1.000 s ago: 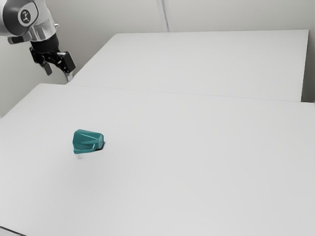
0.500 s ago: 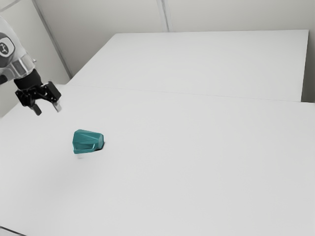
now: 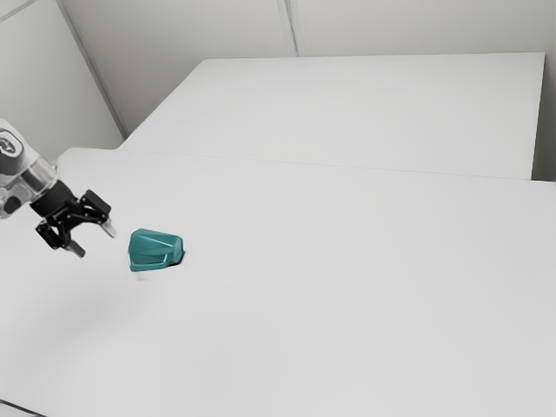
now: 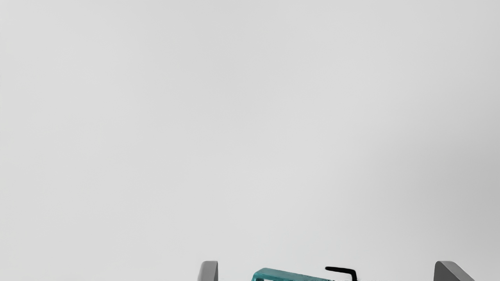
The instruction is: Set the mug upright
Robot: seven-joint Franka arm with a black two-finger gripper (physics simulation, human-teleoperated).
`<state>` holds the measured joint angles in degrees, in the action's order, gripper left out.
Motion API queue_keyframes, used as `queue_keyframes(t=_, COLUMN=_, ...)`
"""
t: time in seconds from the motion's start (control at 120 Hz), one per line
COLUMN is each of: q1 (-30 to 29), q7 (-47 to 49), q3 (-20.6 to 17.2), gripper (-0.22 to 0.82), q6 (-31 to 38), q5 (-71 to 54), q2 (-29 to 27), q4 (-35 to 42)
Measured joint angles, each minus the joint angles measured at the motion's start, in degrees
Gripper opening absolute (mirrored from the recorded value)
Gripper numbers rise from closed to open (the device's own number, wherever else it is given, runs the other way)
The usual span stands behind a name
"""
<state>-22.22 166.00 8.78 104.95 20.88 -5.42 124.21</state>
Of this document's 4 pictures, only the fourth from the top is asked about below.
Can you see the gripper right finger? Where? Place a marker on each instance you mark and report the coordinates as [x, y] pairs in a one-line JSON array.
[[449, 273]]

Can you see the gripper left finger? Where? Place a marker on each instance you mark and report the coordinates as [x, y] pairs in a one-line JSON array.
[[208, 272]]

